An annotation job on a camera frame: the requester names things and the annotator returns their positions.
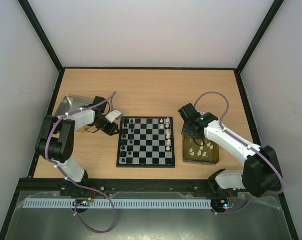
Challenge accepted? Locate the gold metal tin tray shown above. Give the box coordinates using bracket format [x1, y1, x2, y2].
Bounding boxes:
[182, 136, 220, 165]

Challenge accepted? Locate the silver metal tin tray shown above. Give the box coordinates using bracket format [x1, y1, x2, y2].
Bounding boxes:
[54, 95, 94, 133]

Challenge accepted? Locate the black white chess board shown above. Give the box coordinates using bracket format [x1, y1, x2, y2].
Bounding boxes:
[116, 116, 175, 168]

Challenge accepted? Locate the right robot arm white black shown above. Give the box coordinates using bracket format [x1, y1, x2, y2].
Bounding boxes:
[178, 103, 284, 197]

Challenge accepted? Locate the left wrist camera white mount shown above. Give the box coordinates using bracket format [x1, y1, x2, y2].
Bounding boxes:
[105, 109, 123, 123]

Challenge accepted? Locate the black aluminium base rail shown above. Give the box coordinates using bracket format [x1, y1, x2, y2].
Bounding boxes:
[15, 178, 248, 199]

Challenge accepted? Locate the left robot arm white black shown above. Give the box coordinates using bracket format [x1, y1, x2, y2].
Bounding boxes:
[35, 92, 123, 195]

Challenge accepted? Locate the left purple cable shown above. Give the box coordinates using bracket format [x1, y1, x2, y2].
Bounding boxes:
[46, 90, 117, 232]

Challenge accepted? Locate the light blue slotted cable duct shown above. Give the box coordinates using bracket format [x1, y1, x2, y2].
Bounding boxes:
[22, 198, 211, 209]

